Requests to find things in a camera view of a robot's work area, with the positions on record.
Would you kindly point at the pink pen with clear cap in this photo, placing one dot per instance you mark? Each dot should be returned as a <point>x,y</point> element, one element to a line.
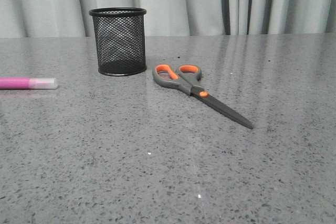
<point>29,83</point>

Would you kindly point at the grey curtain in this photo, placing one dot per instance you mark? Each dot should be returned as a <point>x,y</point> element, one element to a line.
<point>70,18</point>

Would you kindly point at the black mesh pen cup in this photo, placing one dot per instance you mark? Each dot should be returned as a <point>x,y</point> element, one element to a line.
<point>120,40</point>

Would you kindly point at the grey orange scissors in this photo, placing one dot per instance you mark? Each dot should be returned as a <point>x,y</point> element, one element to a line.
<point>186,78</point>

